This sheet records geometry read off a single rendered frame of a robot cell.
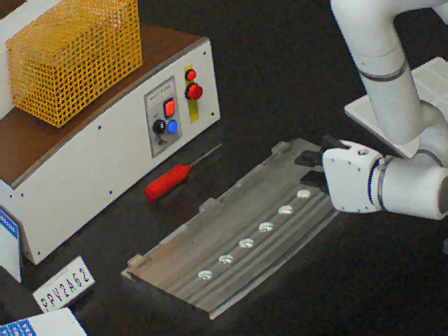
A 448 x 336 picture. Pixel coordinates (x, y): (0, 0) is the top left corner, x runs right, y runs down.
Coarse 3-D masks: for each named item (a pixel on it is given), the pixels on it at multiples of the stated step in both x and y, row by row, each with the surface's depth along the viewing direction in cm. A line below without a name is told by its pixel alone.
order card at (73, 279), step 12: (72, 264) 185; (84, 264) 187; (60, 276) 183; (72, 276) 185; (84, 276) 187; (48, 288) 180; (60, 288) 182; (72, 288) 184; (84, 288) 186; (36, 300) 178; (48, 300) 180; (60, 300) 182; (48, 312) 179
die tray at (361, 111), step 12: (432, 60) 239; (420, 72) 234; (432, 72) 234; (444, 72) 234; (420, 84) 230; (432, 84) 229; (444, 84) 229; (420, 96) 225; (432, 96) 225; (444, 96) 225; (348, 108) 223; (360, 108) 223; (372, 108) 222; (444, 108) 221; (360, 120) 219; (372, 120) 219; (372, 132) 217; (408, 144) 211; (408, 156) 208
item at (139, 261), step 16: (288, 144) 211; (208, 208) 199; (336, 224) 196; (320, 240) 194; (144, 256) 192; (128, 272) 187; (272, 272) 185; (144, 288) 186; (256, 288) 183; (176, 304) 182; (240, 304) 181; (208, 320) 178
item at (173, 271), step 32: (288, 160) 206; (256, 192) 200; (288, 192) 199; (320, 192) 198; (192, 224) 195; (224, 224) 194; (256, 224) 193; (288, 224) 192; (320, 224) 193; (160, 256) 189; (192, 256) 188; (224, 256) 188; (256, 256) 187; (288, 256) 188; (160, 288) 182; (192, 288) 182; (224, 288) 181
